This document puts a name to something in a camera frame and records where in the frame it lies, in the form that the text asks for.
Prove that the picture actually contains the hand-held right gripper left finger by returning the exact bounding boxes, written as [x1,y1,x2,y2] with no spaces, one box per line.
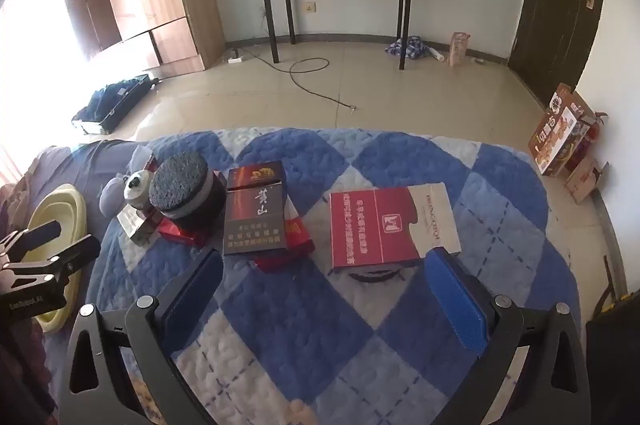
[57,247,226,425]

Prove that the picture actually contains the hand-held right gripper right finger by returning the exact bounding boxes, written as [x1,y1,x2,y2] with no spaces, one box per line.
[424,246,593,425]

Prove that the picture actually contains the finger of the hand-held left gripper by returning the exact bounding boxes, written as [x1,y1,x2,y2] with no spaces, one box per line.
[0,220,62,262]
[10,235,102,281]

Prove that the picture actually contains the pale yellow plastic basin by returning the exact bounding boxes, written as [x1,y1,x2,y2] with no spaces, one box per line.
[22,185,93,333]

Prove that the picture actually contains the dark brown cigarette box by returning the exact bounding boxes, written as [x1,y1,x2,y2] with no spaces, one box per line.
[221,161,291,256]

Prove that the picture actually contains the round black sponge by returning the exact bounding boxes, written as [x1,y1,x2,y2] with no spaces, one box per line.
[149,153,227,226]

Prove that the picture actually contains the red and white cigarette box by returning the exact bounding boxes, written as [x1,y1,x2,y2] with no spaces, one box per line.
[328,182,462,275]

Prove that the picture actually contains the red gold print cigarette box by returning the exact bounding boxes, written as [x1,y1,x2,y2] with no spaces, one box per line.
[255,197,317,275]

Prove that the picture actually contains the small silver brown box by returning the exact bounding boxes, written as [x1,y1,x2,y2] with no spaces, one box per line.
[116,205,161,247]

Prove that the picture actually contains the dark blue bedsheet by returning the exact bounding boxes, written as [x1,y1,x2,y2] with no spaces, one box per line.
[20,139,166,306]

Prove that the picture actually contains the small white bottle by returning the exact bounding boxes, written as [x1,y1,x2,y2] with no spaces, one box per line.
[121,170,153,208]

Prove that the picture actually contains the blue checkered blanket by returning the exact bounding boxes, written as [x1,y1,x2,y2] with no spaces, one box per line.
[82,127,583,425]

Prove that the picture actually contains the black suitcase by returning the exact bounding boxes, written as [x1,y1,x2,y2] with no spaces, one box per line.
[71,74,160,136]

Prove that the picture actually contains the black case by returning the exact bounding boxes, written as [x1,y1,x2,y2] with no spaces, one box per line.
[585,290,640,425]

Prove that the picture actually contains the small cardboard box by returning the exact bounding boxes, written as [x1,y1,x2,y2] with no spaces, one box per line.
[566,155,610,206]

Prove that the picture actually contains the printed brown carton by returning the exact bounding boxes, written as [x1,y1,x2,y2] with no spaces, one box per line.
[529,83,596,178]

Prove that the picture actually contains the blue plaid cloth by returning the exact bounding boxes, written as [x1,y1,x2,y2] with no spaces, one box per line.
[385,36,431,60]

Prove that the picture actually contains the black floor cable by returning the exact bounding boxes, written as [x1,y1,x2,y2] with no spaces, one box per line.
[245,47,358,113]

